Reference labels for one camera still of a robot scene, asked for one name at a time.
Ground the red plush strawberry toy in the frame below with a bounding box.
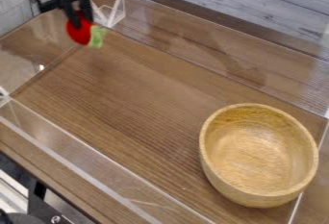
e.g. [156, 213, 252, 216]
[65, 11, 107, 48]

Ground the light wooden bowl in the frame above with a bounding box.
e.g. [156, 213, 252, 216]
[199, 103, 318, 208]

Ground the black metal stand base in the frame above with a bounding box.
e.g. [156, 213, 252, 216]
[26, 181, 73, 224]

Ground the clear acrylic corner bracket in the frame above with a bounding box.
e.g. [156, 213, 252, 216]
[91, 0, 125, 28]

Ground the clear acrylic tray wall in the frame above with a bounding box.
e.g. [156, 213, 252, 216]
[0, 0, 329, 224]

